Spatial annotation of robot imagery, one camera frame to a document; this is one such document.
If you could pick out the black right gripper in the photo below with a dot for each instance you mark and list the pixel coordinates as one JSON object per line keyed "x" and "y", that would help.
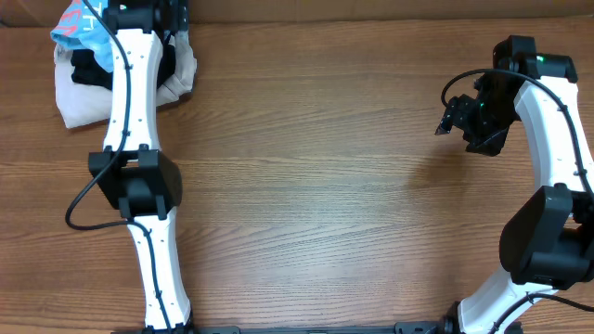
{"x": 458, "y": 116}

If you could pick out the light blue t-shirt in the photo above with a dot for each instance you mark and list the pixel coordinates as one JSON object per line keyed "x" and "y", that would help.
{"x": 79, "y": 29}

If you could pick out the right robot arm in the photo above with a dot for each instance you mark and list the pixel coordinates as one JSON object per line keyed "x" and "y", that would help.
{"x": 547, "y": 245}

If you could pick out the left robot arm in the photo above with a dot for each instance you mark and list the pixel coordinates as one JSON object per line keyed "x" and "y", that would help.
{"x": 137, "y": 179}

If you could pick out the folded black garment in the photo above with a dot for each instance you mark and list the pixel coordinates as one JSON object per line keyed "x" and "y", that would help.
{"x": 93, "y": 69}

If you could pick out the folded beige garment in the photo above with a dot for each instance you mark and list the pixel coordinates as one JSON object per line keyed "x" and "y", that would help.
{"x": 82, "y": 104}

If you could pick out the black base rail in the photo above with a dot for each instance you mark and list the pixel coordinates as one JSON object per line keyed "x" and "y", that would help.
{"x": 421, "y": 327}

